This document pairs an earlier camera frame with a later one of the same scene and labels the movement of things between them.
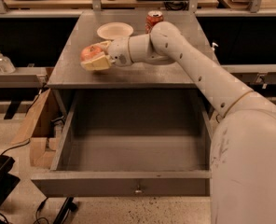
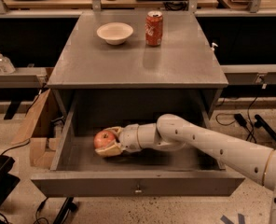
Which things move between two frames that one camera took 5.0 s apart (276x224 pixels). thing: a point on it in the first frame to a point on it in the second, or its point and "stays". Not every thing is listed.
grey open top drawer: x=130 y=143 stays
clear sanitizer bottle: x=5 y=63 stays
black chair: x=1 y=185 stays
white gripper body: x=118 y=52 to x=129 y=137
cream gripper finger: x=104 y=45 to x=116 y=130
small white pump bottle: x=213 y=48 stays
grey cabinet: x=69 y=73 stays
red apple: x=89 y=51 to x=103 y=139
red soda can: x=153 y=18 stays
